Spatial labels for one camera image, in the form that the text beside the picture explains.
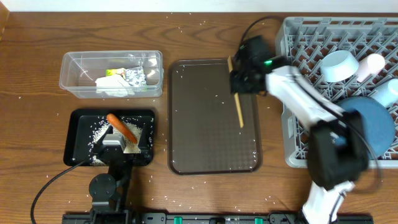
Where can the black waste tray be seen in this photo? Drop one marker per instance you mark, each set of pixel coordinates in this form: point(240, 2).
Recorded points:
point(84, 121)

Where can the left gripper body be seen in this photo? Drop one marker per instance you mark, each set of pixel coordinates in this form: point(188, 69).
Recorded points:
point(134, 160)

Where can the pink plastic cup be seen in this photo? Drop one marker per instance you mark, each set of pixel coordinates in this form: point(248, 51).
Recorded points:
point(371, 65)

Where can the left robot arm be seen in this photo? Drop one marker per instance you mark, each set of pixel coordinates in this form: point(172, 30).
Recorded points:
point(109, 190)

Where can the light blue bowl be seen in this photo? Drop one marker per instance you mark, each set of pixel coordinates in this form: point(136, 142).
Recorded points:
point(338, 65)

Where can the pile of rice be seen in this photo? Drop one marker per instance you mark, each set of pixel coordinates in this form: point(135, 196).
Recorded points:
point(99, 132)

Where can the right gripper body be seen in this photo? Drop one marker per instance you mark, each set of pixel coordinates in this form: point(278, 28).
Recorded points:
point(258, 88)

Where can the white tissue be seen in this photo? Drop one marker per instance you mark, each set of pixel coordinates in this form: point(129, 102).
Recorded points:
point(114, 86)

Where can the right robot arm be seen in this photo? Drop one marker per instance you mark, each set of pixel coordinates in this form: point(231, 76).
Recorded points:
point(337, 150)

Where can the clear plastic bin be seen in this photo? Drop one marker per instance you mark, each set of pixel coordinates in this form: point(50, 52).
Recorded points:
point(80, 70)

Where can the dark brown serving tray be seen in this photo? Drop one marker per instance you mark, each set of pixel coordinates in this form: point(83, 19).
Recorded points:
point(204, 132)

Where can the silver foil snack wrapper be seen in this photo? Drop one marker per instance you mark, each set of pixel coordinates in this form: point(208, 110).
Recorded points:
point(132, 76)

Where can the light blue plastic cup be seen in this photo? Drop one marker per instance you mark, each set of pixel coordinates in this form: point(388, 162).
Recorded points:
point(386, 94)

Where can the orange carrot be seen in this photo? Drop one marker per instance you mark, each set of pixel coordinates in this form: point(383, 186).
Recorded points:
point(121, 127)

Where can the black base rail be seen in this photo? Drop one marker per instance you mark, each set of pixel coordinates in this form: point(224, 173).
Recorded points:
point(162, 218)

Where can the grey dishwasher rack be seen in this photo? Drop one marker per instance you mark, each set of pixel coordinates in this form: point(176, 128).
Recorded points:
point(306, 40)

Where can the dark blue plate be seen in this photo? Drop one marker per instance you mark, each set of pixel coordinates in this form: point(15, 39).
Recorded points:
point(378, 125)

